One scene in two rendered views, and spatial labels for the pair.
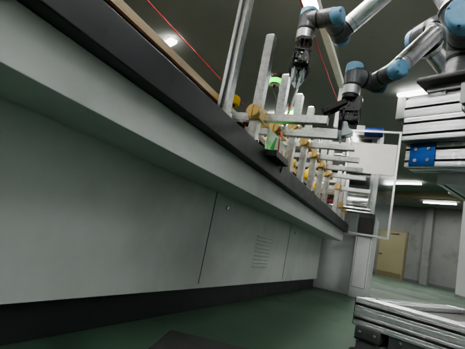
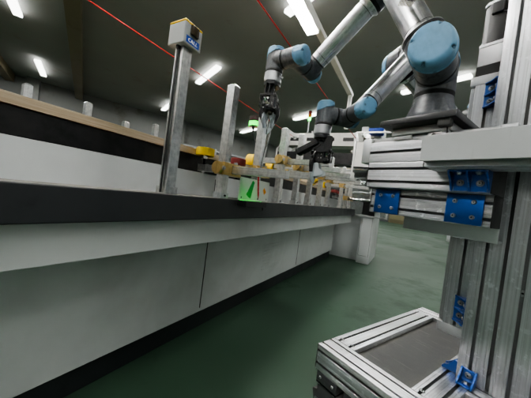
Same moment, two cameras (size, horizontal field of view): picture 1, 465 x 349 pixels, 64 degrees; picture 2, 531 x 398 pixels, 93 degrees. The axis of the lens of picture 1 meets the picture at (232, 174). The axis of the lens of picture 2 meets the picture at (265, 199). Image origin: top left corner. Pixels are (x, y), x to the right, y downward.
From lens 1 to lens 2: 61 cm
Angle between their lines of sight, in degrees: 11
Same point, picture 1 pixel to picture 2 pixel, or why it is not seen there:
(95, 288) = (58, 369)
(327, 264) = (340, 238)
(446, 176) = (412, 220)
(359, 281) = (363, 251)
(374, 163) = not seen: hidden behind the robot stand
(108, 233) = (62, 320)
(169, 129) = (69, 241)
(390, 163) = not seen: hidden behind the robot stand
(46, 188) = not seen: outside the picture
